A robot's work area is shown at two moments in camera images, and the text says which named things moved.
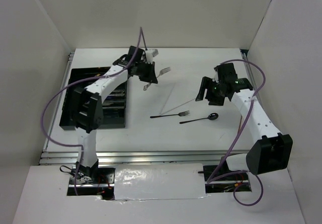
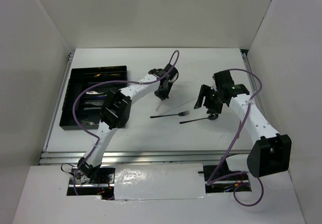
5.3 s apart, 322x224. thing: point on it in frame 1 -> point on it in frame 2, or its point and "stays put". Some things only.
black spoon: [212, 116] stays put
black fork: [180, 114] stays put
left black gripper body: [139, 68] -> [163, 93]
